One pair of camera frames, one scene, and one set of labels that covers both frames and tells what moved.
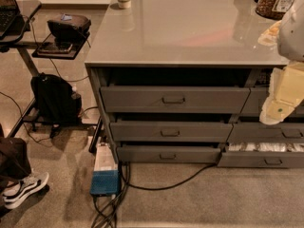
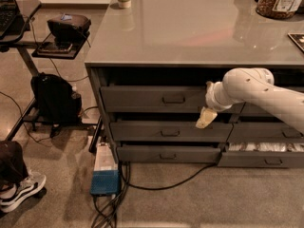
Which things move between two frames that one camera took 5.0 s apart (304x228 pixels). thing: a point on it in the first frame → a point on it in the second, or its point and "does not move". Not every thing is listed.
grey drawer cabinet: [177, 74] does not move
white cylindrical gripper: [293, 35] → [211, 99]
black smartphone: [57, 48] does not move
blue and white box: [105, 175] does not move
